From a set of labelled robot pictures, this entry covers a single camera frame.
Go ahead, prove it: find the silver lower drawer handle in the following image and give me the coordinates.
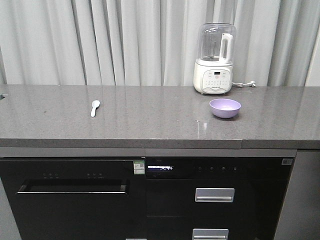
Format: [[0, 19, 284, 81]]
[[192, 228, 229, 240]]

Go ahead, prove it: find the light blue plastic spoon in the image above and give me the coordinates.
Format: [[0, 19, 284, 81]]
[[90, 100, 101, 118]]

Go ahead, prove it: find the silver drawer handle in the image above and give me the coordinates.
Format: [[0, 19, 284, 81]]
[[192, 228, 229, 240], [195, 187, 235, 203]]

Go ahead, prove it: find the grey pleated curtain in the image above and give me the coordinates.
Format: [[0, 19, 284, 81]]
[[0, 0, 320, 87]]

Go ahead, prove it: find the white blender with clear jar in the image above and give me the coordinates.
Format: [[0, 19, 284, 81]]
[[193, 23, 236, 95]]

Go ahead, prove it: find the silver upper drawer handle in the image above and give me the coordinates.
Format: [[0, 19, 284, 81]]
[[195, 187, 235, 203]]

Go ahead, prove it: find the black built-in dishwasher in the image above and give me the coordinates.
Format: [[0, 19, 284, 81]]
[[0, 157, 147, 240]]

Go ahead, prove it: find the black drawer cabinet appliance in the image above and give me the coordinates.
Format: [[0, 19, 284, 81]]
[[145, 156, 292, 240]]

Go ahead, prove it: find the green energy label sticker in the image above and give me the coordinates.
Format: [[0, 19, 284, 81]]
[[133, 160, 145, 175]]

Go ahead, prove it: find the white blender power cable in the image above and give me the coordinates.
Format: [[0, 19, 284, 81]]
[[231, 80, 258, 89]]

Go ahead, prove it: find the purple plastic bowl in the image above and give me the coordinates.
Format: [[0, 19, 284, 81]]
[[209, 98, 242, 119]]

